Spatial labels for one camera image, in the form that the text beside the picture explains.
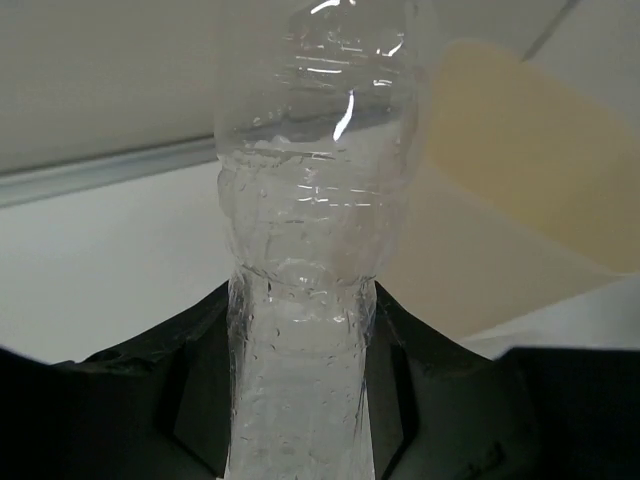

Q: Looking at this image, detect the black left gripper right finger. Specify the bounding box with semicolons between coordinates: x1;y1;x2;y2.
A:
367;288;639;479

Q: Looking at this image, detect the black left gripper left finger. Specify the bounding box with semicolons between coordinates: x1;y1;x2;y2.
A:
1;287;231;479

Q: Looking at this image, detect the clear bottle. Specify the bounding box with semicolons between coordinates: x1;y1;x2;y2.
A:
214;1;437;479

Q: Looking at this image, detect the beige plastic bin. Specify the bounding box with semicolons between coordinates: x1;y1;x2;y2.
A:
381;40;639;339

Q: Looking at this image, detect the aluminium frame rail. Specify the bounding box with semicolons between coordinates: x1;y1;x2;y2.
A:
1;137;216;208

